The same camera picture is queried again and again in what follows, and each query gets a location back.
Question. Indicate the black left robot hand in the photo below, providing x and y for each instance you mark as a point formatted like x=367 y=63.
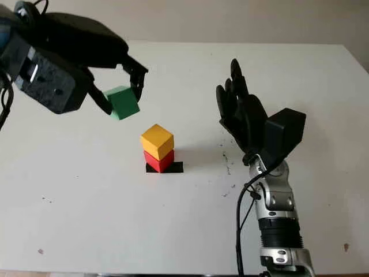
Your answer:
x=86 y=43

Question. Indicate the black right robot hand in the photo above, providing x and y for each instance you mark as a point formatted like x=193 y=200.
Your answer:
x=245 y=118

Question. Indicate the green cube block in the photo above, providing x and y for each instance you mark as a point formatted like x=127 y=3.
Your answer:
x=124 y=104

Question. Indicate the yellow cube block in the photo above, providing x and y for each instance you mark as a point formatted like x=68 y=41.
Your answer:
x=154 y=140

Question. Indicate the red cube block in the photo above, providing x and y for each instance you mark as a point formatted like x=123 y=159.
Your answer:
x=157 y=164

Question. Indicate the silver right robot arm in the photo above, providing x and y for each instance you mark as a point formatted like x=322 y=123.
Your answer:
x=276 y=199

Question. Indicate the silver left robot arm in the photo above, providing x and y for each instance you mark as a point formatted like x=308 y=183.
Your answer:
x=5 y=34

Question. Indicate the black tape patch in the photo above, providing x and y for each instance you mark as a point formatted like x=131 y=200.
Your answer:
x=176 y=168

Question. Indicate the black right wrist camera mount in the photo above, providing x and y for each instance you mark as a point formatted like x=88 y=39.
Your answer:
x=285 y=130

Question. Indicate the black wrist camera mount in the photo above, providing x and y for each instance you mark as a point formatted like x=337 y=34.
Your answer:
x=285 y=130
x=49 y=83

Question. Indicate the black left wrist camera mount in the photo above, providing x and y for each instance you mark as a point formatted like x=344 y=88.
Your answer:
x=49 y=83

